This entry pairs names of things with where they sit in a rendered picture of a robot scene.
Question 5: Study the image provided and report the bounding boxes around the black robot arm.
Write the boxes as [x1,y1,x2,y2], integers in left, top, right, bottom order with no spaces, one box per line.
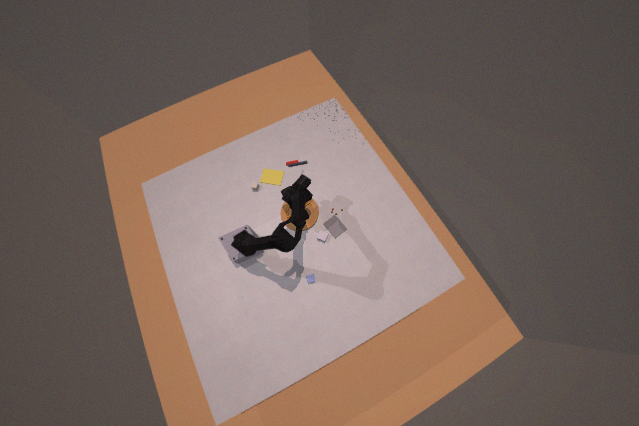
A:
[231,174,313,257]

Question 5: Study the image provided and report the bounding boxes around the orange round board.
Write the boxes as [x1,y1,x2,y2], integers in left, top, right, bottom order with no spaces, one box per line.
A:
[281,199,319,231]

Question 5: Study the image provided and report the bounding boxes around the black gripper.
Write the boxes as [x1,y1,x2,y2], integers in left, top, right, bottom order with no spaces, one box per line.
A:
[281,186,309,220]

